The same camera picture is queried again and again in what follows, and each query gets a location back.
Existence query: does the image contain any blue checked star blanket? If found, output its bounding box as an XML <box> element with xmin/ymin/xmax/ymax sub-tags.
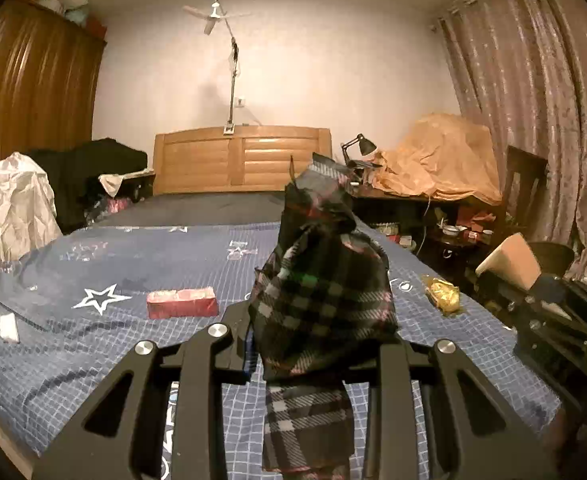
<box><xmin>0</xmin><ymin>222</ymin><xmax>561</xmax><ymax>480</ymax></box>

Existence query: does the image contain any grey bed sheet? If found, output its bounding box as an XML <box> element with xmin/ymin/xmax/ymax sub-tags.
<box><xmin>91</xmin><ymin>191</ymin><xmax>294</xmax><ymax>228</ymax></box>

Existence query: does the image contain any dark wooden chair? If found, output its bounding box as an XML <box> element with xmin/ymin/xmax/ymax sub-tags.
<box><xmin>501</xmin><ymin>145</ymin><xmax>549</xmax><ymax>241</ymax></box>

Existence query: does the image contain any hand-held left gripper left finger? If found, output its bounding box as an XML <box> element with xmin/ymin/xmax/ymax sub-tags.
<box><xmin>31</xmin><ymin>305</ymin><xmax>254</xmax><ymax>480</ymax></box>

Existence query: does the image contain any wooden headboard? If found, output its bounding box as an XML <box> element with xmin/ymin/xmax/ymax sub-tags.
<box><xmin>152</xmin><ymin>126</ymin><xmax>333</xmax><ymax>196</ymax></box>

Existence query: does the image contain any white crumpled cloth cover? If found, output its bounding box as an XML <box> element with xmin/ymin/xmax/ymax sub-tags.
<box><xmin>0</xmin><ymin>152</ymin><xmax>63</xmax><ymax>281</ymax></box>

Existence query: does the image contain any dark plaid cloth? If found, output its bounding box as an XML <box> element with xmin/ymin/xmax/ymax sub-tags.
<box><xmin>248</xmin><ymin>152</ymin><xmax>400</xmax><ymax>476</ymax></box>

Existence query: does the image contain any yellow snack packet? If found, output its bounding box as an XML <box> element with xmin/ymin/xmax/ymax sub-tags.
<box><xmin>421</xmin><ymin>275</ymin><xmax>461</xmax><ymax>316</ymax></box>

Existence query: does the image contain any grey patterned curtain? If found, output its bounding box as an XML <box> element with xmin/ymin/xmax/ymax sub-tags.
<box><xmin>431</xmin><ymin>0</ymin><xmax>587</xmax><ymax>281</ymax></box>

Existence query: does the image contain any small white paper piece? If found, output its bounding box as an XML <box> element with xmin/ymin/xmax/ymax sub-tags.
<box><xmin>0</xmin><ymin>312</ymin><xmax>20</xmax><ymax>343</ymax></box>

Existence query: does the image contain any black desk lamp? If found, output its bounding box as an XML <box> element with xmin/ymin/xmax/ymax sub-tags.
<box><xmin>341</xmin><ymin>133</ymin><xmax>377</xmax><ymax>168</ymax></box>

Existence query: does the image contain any black clothing pile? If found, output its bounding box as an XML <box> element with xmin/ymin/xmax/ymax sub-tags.
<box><xmin>24</xmin><ymin>138</ymin><xmax>148</xmax><ymax>233</ymax></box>

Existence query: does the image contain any orange cloth cover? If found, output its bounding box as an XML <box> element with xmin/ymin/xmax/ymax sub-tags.
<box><xmin>368</xmin><ymin>113</ymin><xmax>503</xmax><ymax>206</ymax></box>

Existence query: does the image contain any brown wooden wardrobe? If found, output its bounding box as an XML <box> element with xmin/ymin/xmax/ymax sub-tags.
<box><xmin>0</xmin><ymin>0</ymin><xmax>107</xmax><ymax>168</ymax></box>

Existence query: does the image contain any long red box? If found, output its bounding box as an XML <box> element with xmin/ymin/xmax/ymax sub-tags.
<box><xmin>146</xmin><ymin>287</ymin><xmax>219</xmax><ymax>320</ymax></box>

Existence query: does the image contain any beige cardboard piece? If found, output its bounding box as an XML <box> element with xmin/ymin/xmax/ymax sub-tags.
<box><xmin>475</xmin><ymin>234</ymin><xmax>543</xmax><ymax>292</ymax></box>

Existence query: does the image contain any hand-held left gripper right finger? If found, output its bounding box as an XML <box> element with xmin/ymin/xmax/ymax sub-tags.
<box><xmin>363</xmin><ymin>337</ymin><xmax>559</xmax><ymax>480</ymax></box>

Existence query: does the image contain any small white cloth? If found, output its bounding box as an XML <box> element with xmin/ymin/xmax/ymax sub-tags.
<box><xmin>98</xmin><ymin>172</ymin><xmax>127</xmax><ymax>198</ymax></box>

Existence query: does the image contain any small dark wooden table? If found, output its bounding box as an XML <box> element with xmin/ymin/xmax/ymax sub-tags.
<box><xmin>413</xmin><ymin>230</ymin><xmax>504</xmax><ymax>286</ymax></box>

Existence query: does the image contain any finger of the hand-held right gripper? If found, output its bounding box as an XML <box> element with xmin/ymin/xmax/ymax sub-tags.
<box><xmin>531</xmin><ymin>274</ymin><xmax>575</xmax><ymax>312</ymax></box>
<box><xmin>473</xmin><ymin>272</ymin><xmax>530</xmax><ymax>322</ymax></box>

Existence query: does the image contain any white ceiling fan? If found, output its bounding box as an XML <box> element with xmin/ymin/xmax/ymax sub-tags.
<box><xmin>182</xmin><ymin>0</ymin><xmax>252</xmax><ymax>36</ymax></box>

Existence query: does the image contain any dark wooden desk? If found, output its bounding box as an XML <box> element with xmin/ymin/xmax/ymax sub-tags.
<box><xmin>348</xmin><ymin>185</ymin><xmax>504</xmax><ymax>251</ymax></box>

